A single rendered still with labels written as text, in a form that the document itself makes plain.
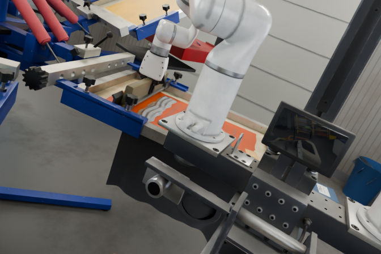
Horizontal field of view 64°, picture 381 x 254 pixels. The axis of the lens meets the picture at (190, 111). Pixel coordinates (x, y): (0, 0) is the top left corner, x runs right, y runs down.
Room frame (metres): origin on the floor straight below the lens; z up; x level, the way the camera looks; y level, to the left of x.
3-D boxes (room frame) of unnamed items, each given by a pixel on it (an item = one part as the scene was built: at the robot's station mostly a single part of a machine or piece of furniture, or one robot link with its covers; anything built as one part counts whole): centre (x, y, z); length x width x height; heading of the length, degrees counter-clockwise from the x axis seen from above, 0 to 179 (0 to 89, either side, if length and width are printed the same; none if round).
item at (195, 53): (2.46, 0.19, 1.06); 0.61 x 0.46 x 0.12; 143
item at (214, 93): (0.68, -0.03, 1.21); 0.16 x 0.13 x 0.15; 161
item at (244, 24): (0.69, -0.03, 1.37); 0.13 x 0.10 x 0.16; 114
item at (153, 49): (1.23, 0.21, 1.18); 0.09 x 0.07 x 0.03; 82
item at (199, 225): (1.01, -0.03, 0.77); 0.46 x 0.09 x 0.36; 83
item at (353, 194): (3.39, -2.17, 0.25); 0.44 x 0.39 x 0.50; 71
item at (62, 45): (1.27, 0.56, 1.02); 0.17 x 0.06 x 0.05; 83
